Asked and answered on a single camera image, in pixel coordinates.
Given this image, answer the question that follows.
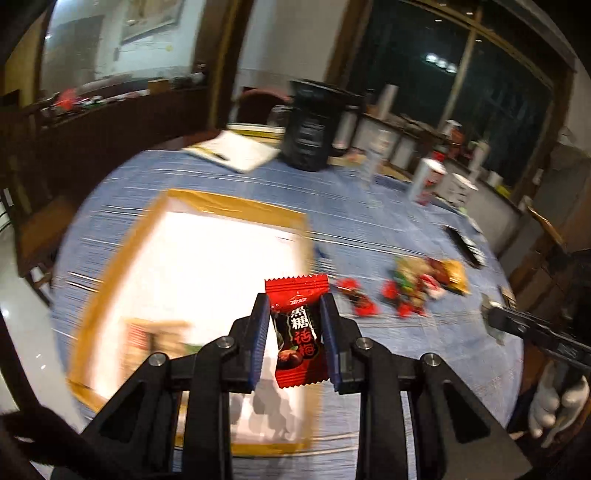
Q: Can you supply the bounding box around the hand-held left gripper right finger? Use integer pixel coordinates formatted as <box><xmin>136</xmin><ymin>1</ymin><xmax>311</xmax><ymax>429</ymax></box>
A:
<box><xmin>318</xmin><ymin>292</ymin><xmax>532</xmax><ymax>480</ymax></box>

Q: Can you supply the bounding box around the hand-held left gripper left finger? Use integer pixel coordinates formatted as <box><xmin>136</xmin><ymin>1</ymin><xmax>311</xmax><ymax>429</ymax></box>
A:
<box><xmin>81</xmin><ymin>293</ymin><xmax>271</xmax><ymax>480</ymax></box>

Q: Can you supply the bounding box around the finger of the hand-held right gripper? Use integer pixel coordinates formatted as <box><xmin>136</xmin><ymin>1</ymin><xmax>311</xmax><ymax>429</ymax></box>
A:
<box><xmin>480</xmin><ymin>295</ymin><xmax>550</xmax><ymax>344</ymax></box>

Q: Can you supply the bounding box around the red candy packet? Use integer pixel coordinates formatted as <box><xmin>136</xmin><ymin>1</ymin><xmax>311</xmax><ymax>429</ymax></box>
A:
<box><xmin>264</xmin><ymin>273</ymin><xmax>331</xmax><ymax>391</ymax></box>

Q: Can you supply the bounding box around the pile of assorted snack packets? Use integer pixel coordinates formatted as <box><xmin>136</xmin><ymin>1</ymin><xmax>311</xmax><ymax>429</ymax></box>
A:
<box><xmin>333</xmin><ymin>256</ymin><xmax>471</xmax><ymax>319</ymax></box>

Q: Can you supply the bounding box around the yellow cardboard tray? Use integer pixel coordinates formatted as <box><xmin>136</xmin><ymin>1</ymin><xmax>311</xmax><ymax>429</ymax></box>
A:
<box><xmin>67</xmin><ymin>188</ymin><xmax>324</xmax><ymax>455</ymax></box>

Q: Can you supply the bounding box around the person's right hand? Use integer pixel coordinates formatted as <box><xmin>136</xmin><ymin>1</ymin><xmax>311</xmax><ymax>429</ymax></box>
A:
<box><xmin>529</xmin><ymin>360</ymin><xmax>591</xmax><ymax>448</ymax></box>

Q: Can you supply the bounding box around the black remote control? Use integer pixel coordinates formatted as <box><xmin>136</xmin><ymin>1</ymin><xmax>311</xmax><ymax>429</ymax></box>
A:
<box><xmin>442</xmin><ymin>225</ymin><xmax>485</xmax><ymax>268</ymax></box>

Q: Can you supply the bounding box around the blue plaid tablecloth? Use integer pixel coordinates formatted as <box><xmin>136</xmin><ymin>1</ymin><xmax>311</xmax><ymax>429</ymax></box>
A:
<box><xmin>48</xmin><ymin>150</ymin><xmax>525</xmax><ymax>480</ymax></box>

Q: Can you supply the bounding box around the white paper cup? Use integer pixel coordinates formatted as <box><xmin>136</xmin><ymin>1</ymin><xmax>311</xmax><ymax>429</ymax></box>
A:
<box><xmin>450</xmin><ymin>173</ymin><xmax>481</xmax><ymax>208</ymax></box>

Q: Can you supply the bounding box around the white bottle with red label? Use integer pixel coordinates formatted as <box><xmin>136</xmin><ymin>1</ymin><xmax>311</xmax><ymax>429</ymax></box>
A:
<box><xmin>409</xmin><ymin>158</ymin><xmax>448</xmax><ymax>206</ymax></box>

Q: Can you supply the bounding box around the white notebook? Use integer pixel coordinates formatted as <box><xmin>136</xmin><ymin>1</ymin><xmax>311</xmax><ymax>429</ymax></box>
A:
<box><xmin>182</xmin><ymin>130</ymin><xmax>280</xmax><ymax>174</ymax></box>

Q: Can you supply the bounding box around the black electric kettle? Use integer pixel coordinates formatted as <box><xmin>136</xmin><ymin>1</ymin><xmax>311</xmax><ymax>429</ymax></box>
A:
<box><xmin>281</xmin><ymin>79</ymin><xmax>365</xmax><ymax>172</ymax></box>

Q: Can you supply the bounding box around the wooden chair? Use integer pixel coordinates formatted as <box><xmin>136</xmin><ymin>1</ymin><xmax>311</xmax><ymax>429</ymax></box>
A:
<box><xmin>0</xmin><ymin>152</ymin><xmax>70</xmax><ymax>308</ymax></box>

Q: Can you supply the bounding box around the black braided cable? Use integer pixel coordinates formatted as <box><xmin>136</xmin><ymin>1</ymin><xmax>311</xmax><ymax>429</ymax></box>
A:
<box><xmin>0</xmin><ymin>314</ymin><xmax>98</xmax><ymax>467</ymax></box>

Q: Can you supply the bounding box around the framed wall picture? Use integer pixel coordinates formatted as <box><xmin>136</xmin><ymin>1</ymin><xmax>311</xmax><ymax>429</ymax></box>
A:
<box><xmin>120</xmin><ymin>0</ymin><xmax>185</xmax><ymax>44</ymax></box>

